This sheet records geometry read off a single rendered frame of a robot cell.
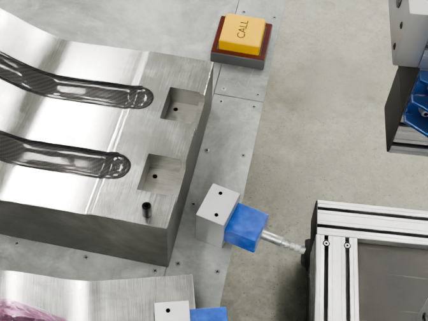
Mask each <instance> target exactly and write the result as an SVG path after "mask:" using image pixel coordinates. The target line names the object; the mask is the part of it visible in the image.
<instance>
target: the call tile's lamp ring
mask: <svg viewBox="0 0 428 321"><path fill-rule="evenodd" d="M224 21H225V16H221V19H220V23H219V25H218V29H217V33H216V36H215V40H214V43H213V47H212V49H211V52H215V53H220V54H227V55H234V56H238V57H245V58H249V59H257V60H261V61H264V58H265V55H266V50H267V46H268V41H269V35H270V32H271V27H272V24H268V23H266V27H267V29H266V34H265V37H264V42H263V46H262V51H261V54H260V56H257V55H250V54H246V53H239V52H232V51H227V50H220V49H217V46H218V42H219V39H220V35H221V32H222V28H223V25H224Z"/></svg>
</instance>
